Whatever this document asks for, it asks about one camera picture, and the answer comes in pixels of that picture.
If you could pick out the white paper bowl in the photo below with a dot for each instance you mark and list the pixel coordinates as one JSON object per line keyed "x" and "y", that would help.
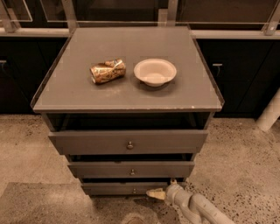
{"x": 155, "y": 72}

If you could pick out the metal railing frame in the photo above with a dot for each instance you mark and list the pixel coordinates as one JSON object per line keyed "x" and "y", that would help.
{"x": 206, "y": 19}

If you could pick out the grey bottom drawer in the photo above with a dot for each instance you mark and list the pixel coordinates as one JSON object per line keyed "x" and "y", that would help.
{"x": 132, "y": 188}

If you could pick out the grey drawer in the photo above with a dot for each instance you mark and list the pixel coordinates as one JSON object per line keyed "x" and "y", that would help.
{"x": 132, "y": 188}
{"x": 110, "y": 142}
{"x": 131, "y": 169}

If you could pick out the black background cabinets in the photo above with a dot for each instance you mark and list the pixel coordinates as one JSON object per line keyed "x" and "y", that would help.
{"x": 247, "y": 72}

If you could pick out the grey middle drawer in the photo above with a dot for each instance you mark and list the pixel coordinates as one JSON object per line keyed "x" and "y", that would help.
{"x": 131, "y": 169}

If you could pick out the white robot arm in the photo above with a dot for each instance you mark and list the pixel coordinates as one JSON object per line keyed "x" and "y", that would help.
{"x": 195, "y": 207}

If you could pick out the grey top drawer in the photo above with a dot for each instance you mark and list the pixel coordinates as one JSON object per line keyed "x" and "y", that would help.
{"x": 110, "y": 142}

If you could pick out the grey drawer cabinet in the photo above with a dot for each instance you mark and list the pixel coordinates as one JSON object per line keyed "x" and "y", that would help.
{"x": 69, "y": 100}

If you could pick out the crushed brown soda can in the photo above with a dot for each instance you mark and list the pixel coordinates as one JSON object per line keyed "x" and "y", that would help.
{"x": 108, "y": 71}

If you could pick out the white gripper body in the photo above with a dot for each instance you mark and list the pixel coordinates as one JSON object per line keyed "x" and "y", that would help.
{"x": 171, "y": 192}

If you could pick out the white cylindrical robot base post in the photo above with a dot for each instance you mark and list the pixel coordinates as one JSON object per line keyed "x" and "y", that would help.
{"x": 270, "y": 114}

